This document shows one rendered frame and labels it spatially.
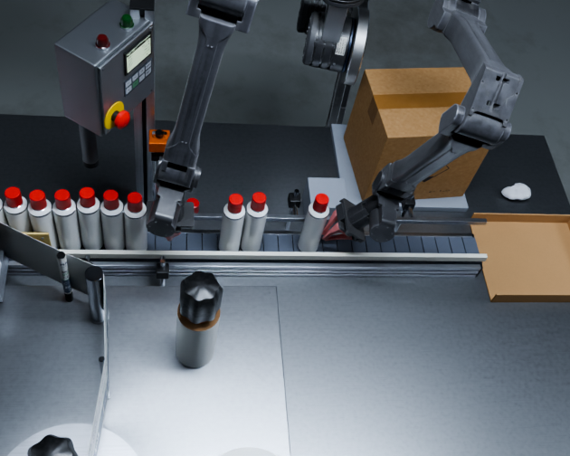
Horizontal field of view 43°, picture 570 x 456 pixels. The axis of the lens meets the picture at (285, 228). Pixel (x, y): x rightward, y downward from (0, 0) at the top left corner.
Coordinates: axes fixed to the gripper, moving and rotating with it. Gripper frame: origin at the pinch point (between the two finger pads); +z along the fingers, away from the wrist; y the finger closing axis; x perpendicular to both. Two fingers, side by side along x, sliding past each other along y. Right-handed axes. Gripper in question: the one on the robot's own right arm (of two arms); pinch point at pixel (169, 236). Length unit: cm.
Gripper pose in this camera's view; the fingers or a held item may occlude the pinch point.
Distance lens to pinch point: 166.9
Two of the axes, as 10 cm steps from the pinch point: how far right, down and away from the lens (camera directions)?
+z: -1.5, 5.6, 8.2
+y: 9.9, 0.3, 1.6
